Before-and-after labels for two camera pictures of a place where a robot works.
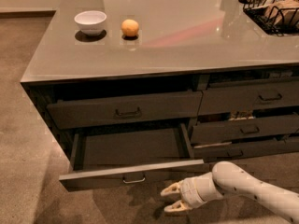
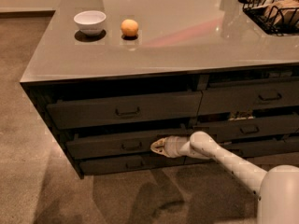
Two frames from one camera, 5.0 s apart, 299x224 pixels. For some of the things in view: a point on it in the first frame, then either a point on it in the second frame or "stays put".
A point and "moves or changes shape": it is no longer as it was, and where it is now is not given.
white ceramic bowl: (91, 22) stays put
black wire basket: (274, 9) stays put
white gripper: (192, 192) to (171, 147)
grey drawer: (92, 112) stays put
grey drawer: (244, 129) stays put
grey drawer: (125, 158) moves or changes shape
